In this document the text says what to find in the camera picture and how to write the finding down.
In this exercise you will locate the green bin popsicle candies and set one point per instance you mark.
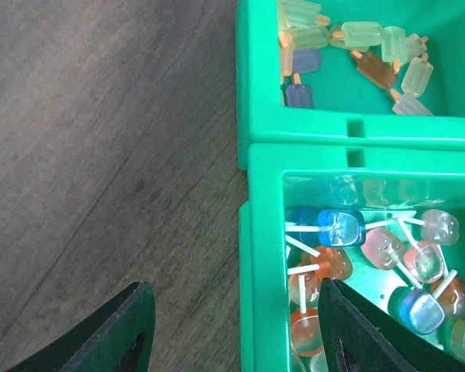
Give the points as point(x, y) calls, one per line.
point(350, 109)

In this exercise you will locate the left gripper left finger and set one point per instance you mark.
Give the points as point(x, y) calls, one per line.
point(118, 336)

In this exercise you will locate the green bin lollipops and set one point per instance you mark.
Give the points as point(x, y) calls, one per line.
point(291, 175)

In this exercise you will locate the pile of lollipops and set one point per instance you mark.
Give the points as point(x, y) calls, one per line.
point(404, 247)

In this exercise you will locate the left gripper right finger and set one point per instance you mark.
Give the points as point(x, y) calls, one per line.
point(358, 336)

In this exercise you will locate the pile of popsicle candies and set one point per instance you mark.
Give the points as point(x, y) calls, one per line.
point(390, 58)

